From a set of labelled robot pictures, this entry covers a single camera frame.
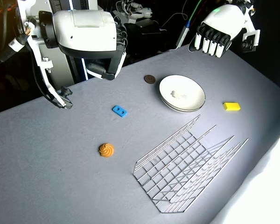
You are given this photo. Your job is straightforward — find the white gadget with cables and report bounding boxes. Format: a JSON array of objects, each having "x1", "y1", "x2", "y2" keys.
[{"x1": 116, "y1": 1, "x2": 154, "y2": 23}]

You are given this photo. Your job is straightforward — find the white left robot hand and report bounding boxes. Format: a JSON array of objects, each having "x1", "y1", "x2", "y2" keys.
[{"x1": 194, "y1": 3, "x2": 248, "y2": 58}]

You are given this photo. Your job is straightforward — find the green cable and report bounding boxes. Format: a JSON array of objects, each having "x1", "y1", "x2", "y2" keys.
[{"x1": 189, "y1": 0, "x2": 203, "y2": 23}]

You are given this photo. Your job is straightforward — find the white robot torso column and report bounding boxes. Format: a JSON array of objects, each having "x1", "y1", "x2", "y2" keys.
[{"x1": 37, "y1": 0, "x2": 98, "y2": 88}]

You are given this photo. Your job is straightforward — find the white plate with dark rim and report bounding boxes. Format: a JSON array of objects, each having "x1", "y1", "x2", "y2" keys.
[
  {"x1": 160, "y1": 93, "x2": 205, "y2": 114},
  {"x1": 159, "y1": 74, "x2": 206, "y2": 111}
]

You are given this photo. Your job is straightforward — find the silver wire rack shelf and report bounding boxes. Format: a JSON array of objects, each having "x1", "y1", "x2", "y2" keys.
[{"x1": 132, "y1": 114, "x2": 250, "y2": 214}]

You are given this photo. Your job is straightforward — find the blue block with two holes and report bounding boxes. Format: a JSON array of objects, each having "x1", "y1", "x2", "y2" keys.
[{"x1": 112, "y1": 105, "x2": 128, "y2": 118}]

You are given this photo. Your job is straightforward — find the grey adapter with blue plug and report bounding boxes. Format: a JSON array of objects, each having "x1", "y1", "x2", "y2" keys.
[{"x1": 176, "y1": 21, "x2": 192, "y2": 49}]

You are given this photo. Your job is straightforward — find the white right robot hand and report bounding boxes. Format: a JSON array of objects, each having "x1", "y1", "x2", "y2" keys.
[{"x1": 51, "y1": 9, "x2": 128, "y2": 81}]

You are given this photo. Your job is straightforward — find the yellow rectangular block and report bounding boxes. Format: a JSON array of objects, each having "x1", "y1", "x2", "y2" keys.
[{"x1": 223, "y1": 101, "x2": 241, "y2": 112}]

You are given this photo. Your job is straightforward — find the orange swirl cookie toy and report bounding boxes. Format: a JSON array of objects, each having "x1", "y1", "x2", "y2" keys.
[{"x1": 98, "y1": 143, "x2": 115, "y2": 158}]

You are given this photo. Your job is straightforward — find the black box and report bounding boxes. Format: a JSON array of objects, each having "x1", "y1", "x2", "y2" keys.
[{"x1": 135, "y1": 18, "x2": 160, "y2": 30}]

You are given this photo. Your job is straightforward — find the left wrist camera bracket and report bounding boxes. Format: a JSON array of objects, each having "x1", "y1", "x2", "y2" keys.
[{"x1": 241, "y1": 29, "x2": 261, "y2": 53}]

